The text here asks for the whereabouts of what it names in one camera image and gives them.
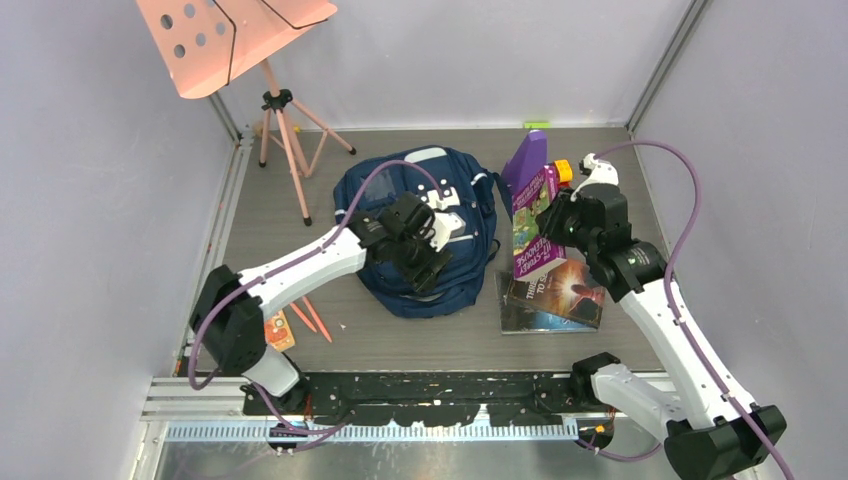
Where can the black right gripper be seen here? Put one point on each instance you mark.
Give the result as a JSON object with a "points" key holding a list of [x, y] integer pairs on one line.
{"points": [[548, 221]]}

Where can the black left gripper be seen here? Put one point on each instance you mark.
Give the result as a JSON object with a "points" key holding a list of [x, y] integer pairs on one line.
{"points": [[423, 275]]}

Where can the Three Days To See book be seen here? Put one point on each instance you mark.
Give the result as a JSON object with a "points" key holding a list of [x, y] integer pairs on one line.
{"points": [[567, 291]]}

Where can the navy blue backpack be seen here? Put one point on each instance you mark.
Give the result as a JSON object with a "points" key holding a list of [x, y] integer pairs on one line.
{"points": [[376, 183]]}

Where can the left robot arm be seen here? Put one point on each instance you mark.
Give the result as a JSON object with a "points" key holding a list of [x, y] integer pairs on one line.
{"points": [[230, 315]]}

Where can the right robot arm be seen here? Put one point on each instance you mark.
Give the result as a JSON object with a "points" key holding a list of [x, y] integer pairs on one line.
{"points": [[711, 428]]}

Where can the toy block car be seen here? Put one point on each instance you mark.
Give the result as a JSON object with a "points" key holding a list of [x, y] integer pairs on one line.
{"points": [[564, 173]]}

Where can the purple metronome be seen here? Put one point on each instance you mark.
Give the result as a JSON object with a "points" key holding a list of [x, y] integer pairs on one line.
{"points": [[529, 158]]}

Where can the orange pen right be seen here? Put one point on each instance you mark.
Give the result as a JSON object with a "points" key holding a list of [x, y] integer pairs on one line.
{"points": [[317, 320]]}

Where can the orange pen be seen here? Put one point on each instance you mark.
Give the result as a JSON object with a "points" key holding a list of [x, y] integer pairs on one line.
{"points": [[303, 317], [317, 320]]}

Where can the purple cover book bottom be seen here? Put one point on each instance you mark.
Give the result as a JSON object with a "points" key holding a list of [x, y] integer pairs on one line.
{"points": [[518, 319]]}

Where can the orange pen left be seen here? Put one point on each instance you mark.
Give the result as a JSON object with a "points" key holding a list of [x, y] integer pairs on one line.
{"points": [[303, 317]]}

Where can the orange spiral notepad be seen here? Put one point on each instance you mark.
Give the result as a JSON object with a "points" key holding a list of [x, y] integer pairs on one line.
{"points": [[278, 333]]}

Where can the pink music stand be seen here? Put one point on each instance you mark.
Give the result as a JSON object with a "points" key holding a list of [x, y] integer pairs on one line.
{"points": [[205, 45]]}

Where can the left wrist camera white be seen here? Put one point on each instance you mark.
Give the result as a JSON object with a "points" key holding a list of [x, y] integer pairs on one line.
{"points": [[446, 223]]}

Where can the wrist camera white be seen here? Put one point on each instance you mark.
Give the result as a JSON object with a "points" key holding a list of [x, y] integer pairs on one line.
{"points": [[446, 223], [595, 171]]}

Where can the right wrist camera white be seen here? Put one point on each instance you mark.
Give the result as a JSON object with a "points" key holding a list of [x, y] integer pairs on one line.
{"points": [[595, 171]]}

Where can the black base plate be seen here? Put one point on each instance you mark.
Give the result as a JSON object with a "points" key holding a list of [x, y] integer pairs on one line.
{"points": [[433, 399]]}

